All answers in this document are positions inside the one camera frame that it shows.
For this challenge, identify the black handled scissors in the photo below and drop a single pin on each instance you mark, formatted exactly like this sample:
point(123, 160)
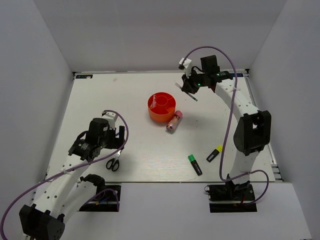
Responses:
point(113, 164)

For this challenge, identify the pink lid marker tube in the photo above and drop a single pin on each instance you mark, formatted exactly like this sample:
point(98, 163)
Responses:
point(174, 122)

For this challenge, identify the yellow highlighter marker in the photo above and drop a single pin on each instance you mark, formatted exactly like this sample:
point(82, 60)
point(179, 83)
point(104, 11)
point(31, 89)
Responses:
point(214, 153)

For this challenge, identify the green highlighter marker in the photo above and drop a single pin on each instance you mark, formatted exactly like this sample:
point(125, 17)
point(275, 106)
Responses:
point(195, 164)

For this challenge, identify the pink highlighter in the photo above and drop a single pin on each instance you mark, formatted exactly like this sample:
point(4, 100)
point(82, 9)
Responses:
point(153, 103)

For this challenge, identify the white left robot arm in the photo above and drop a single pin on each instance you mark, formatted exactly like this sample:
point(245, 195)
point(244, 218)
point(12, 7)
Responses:
point(46, 218)

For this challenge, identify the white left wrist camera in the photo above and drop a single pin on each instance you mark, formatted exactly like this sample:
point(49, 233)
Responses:
point(111, 117)

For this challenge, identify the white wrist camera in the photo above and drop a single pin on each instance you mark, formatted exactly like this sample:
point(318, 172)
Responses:
point(185, 64)
point(111, 117)

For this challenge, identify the green gel pen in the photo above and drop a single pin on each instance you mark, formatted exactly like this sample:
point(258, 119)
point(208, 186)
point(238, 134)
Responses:
point(187, 93)

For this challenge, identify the orange round organizer container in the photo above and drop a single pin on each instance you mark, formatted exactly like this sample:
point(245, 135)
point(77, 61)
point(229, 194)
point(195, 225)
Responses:
point(164, 109)

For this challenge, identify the left blue table label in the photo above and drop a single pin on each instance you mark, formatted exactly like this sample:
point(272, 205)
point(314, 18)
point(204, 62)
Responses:
point(84, 76)

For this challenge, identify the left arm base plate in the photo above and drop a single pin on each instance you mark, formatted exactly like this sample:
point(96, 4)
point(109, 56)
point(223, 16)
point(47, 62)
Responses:
point(106, 202)

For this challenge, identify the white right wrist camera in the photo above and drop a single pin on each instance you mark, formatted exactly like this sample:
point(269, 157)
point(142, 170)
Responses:
point(185, 64)

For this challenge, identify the blue table label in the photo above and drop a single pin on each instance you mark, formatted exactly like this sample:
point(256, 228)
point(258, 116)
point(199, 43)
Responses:
point(238, 75)
point(84, 76)

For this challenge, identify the right blue table label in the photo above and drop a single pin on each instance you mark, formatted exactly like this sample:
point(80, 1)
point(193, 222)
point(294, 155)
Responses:
point(238, 75)

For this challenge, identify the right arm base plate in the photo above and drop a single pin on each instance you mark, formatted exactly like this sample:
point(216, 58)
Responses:
point(221, 200)

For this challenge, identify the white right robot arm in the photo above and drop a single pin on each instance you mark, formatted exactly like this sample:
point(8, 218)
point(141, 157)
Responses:
point(253, 128)

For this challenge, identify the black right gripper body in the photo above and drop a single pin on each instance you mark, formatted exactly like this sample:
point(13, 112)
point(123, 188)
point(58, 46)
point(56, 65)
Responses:
point(195, 81)

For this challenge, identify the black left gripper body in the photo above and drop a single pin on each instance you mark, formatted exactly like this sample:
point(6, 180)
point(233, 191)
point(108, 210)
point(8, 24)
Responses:
point(110, 141)

